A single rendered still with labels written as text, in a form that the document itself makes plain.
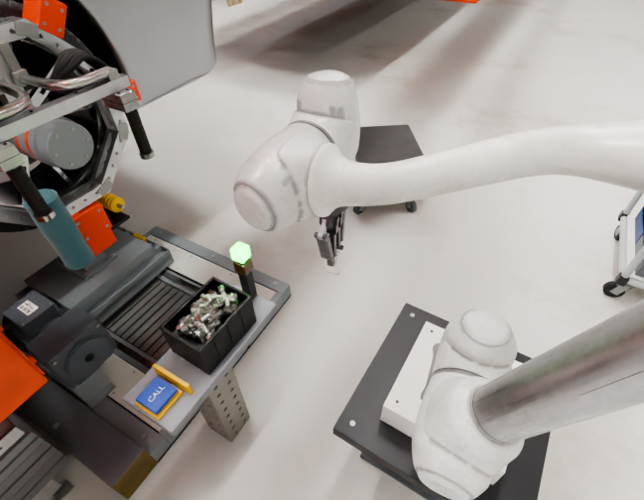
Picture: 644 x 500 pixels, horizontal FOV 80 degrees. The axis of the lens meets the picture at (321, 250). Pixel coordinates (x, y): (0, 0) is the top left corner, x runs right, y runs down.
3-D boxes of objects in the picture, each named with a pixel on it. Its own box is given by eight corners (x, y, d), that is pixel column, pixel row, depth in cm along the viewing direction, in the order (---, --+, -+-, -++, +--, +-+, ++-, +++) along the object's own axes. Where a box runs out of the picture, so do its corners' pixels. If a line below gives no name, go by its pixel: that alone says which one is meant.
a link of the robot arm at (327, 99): (317, 142, 75) (282, 178, 67) (312, 57, 64) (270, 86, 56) (368, 153, 71) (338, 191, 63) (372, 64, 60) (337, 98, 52)
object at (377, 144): (418, 214, 215) (429, 161, 191) (353, 218, 213) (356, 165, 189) (401, 172, 245) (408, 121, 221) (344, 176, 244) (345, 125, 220)
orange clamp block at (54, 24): (48, 36, 110) (51, 2, 108) (64, 40, 108) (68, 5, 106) (20, 26, 104) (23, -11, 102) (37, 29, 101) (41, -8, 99)
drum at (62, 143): (60, 141, 122) (37, 96, 112) (104, 158, 114) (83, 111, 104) (16, 162, 113) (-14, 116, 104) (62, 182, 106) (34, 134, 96)
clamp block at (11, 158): (4, 153, 93) (-9, 133, 90) (26, 163, 90) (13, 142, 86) (-17, 163, 90) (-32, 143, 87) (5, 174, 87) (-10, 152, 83)
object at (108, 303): (122, 237, 193) (114, 222, 187) (175, 262, 180) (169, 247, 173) (26, 308, 163) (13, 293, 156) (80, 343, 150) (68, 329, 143)
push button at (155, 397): (159, 379, 98) (157, 375, 97) (180, 392, 96) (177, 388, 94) (138, 403, 94) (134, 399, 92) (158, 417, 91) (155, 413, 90)
